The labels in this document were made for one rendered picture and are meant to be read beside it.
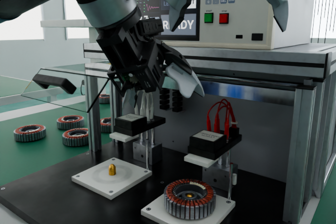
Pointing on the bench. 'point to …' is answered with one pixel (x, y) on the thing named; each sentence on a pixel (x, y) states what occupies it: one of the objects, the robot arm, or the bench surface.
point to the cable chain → (172, 100)
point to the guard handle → (44, 82)
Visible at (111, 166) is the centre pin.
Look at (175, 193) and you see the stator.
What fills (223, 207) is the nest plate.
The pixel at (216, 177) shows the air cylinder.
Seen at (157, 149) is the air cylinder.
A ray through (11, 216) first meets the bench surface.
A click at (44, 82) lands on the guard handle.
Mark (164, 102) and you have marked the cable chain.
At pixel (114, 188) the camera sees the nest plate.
